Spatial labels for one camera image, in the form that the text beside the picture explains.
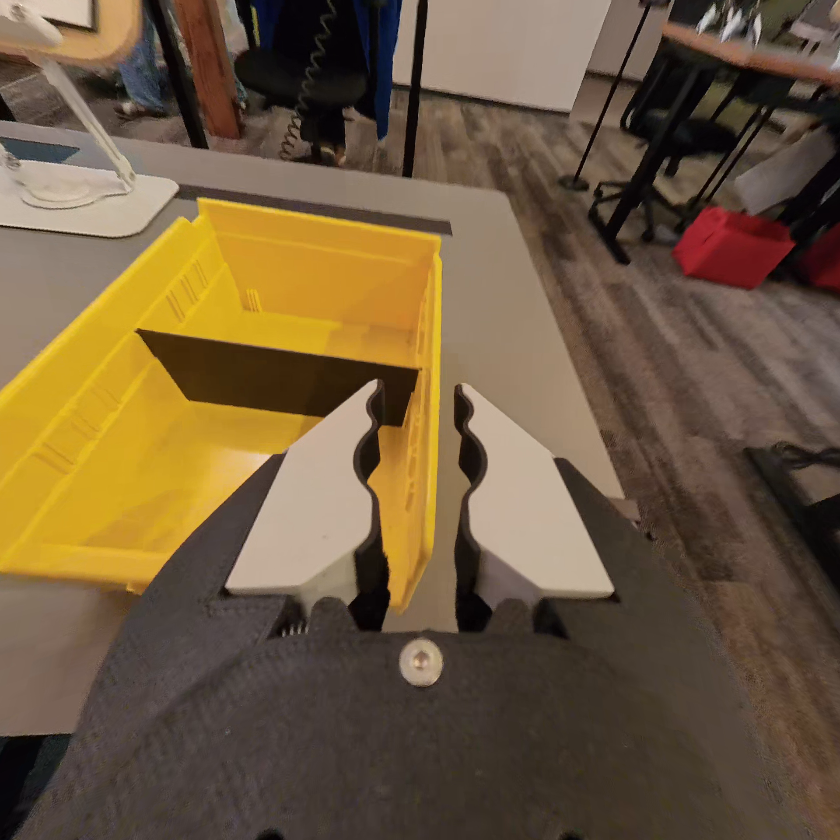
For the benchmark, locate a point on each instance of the hanging white paper sheet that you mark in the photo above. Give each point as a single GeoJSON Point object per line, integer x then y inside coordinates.
{"type": "Point", "coordinates": [781, 177]}

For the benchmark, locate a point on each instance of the wooden table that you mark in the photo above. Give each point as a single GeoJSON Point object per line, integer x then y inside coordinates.
{"type": "Point", "coordinates": [754, 56]}

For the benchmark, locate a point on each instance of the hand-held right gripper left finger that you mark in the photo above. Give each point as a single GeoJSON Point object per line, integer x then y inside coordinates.
{"type": "Point", "coordinates": [308, 518]}

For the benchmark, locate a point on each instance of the yellow bin with black divider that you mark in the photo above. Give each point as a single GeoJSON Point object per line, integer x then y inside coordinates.
{"type": "Point", "coordinates": [197, 459]}

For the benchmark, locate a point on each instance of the black floor stand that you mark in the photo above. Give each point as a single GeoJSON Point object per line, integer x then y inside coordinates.
{"type": "Point", "coordinates": [415, 98]}
{"type": "Point", "coordinates": [575, 182]}

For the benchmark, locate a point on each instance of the red tote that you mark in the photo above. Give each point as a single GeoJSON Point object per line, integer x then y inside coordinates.
{"type": "Point", "coordinates": [823, 262]}
{"type": "Point", "coordinates": [728, 253]}

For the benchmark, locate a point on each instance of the white document stand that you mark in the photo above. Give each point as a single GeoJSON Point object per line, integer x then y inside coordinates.
{"type": "Point", "coordinates": [131, 210]}

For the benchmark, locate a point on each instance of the white partition cabinet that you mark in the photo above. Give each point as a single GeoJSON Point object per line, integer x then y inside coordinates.
{"type": "Point", "coordinates": [499, 52]}

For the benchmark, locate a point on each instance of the wooden post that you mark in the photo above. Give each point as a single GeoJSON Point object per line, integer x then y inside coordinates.
{"type": "Point", "coordinates": [207, 65]}

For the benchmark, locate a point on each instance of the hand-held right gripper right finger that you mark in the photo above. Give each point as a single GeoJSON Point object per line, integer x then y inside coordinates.
{"type": "Point", "coordinates": [531, 525]}

